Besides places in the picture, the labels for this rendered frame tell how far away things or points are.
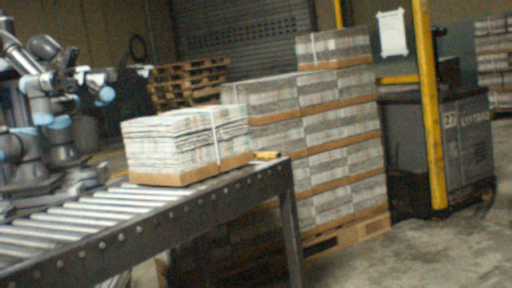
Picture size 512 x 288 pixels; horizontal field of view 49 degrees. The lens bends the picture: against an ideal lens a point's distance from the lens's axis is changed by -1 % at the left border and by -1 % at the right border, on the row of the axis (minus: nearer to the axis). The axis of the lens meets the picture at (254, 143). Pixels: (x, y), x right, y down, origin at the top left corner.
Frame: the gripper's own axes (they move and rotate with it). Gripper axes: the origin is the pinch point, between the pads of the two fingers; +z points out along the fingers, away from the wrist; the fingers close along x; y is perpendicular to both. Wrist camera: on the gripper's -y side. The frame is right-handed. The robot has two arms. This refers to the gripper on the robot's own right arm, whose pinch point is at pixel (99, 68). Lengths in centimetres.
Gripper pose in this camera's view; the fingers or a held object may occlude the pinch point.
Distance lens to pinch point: 207.3
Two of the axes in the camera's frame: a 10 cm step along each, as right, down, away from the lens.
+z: 9.1, -0.7, -4.1
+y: 0.8, 10.0, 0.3
